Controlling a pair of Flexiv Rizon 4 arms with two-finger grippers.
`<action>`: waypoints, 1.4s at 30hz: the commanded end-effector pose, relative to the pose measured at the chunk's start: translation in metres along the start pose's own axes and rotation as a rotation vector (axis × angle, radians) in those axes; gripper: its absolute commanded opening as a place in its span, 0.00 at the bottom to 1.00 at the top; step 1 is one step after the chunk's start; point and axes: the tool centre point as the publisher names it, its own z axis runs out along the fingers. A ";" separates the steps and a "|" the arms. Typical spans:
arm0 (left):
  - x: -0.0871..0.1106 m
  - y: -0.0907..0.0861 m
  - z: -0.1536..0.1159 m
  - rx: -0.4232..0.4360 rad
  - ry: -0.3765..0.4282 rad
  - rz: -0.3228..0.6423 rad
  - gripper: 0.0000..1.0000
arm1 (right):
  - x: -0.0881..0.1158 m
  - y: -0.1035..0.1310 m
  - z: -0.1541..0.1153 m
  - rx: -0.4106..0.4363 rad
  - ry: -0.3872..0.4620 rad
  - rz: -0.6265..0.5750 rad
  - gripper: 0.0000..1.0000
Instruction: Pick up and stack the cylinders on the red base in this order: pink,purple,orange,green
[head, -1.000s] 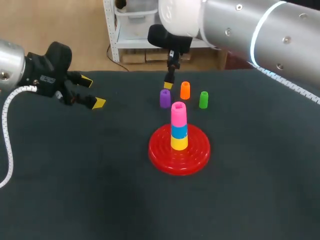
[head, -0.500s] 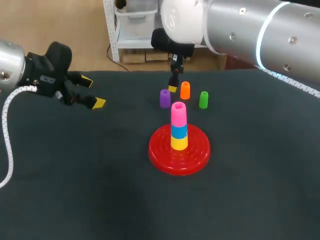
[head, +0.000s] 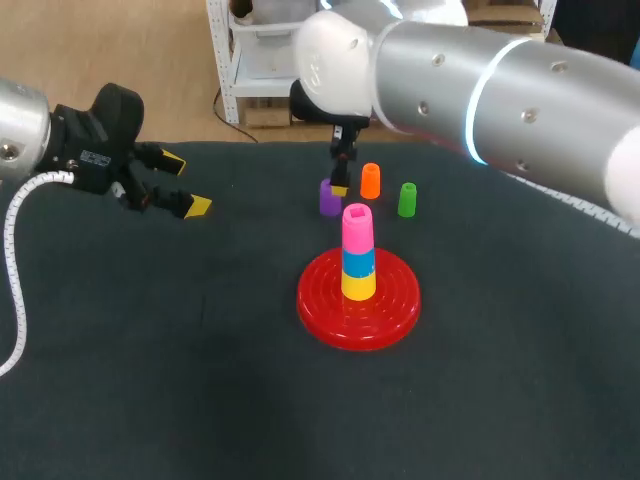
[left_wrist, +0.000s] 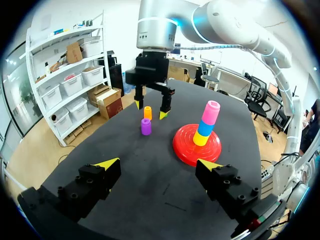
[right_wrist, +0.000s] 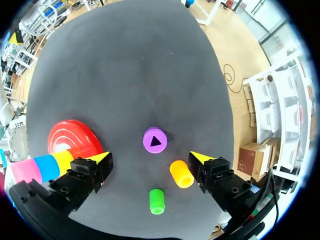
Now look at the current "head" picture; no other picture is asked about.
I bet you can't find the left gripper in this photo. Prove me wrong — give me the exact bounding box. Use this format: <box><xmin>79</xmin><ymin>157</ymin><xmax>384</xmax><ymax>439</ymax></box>
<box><xmin>36</xmin><ymin>82</ymin><xmax>214</xmax><ymax>222</ymax></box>

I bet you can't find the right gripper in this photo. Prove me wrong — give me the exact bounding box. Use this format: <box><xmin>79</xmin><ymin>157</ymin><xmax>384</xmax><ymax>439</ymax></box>
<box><xmin>289</xmin><ymin>78</ymin><xmax>372</xmax><ymax>199</ymax></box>

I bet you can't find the red round base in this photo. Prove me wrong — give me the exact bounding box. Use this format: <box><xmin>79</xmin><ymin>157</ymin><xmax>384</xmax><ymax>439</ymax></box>
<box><xmin>296</xmin><ymin>247</ymin><xmax>423</xmax><ymax>352</ymax></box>

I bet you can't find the orange cylinder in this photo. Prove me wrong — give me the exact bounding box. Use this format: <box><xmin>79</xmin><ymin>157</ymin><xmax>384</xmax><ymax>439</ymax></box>
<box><xmin>359</xmin><ymin>162</ymin><xmax>383</xmax><ymax>200</ymax></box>

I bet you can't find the purple cylinder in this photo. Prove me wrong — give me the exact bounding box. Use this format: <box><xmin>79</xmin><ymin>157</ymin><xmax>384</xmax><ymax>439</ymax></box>
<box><xmin>319</xmin><ymin>177</ymin><xmax>343</xmax><ymax>218</ymax></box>

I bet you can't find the pink cylinder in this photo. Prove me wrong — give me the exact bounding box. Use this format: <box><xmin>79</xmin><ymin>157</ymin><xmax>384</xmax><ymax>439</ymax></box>
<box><xmin>341</xmin><ymin>202</ymin><xmax>376</xmax><ymax>254</ymax></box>

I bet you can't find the green cylinder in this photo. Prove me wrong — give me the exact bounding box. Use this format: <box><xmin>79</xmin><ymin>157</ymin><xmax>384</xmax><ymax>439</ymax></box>
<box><xmin>397</xmin><ymin>181</ymin><xmax>419</xmax><ymax>219</ymax></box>

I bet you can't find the cardboard box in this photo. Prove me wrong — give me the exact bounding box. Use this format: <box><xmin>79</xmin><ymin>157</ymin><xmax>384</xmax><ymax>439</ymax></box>
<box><xmin>241</xmin><ymin>95</ymin><xmax>294</xmax><ymax>129</ymax></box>

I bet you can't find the blue cylinder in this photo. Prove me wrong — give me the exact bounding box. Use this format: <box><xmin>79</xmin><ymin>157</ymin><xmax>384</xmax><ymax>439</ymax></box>
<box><xmin>341</xmin><ymin>246</ymin><xmax>377</xmax><ymax>280</ymax></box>

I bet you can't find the yellow cylinder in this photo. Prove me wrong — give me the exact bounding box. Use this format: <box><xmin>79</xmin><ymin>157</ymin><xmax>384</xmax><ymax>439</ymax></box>
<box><xmin>340</xmin><ymin>271</ymin><xmax>378</xmax><ymax>303</ymax></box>

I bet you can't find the white metal shelf rack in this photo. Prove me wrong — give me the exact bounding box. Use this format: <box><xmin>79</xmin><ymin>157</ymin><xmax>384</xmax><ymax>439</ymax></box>
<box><xmin>205</xmin><ymin>0</ymin><xmax>314</xmax><ymax>126</ymax></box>

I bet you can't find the black floor cable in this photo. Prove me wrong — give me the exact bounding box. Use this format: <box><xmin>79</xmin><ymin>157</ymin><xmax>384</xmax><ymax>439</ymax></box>
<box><xmin>213</xmin><ymin>86</ymin><xmax>260</xmax><ymax>145</ymax></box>

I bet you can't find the white cable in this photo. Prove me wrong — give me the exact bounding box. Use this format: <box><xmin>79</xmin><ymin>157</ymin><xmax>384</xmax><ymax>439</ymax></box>
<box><xmin>517</xmin><ymin>175</ymin><xmax>640</xmax><ymax>235</ymax></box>
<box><xmin>0</xmin><ymin>170</ymin><xmax>77</xmax><ymax>379</ymax></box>

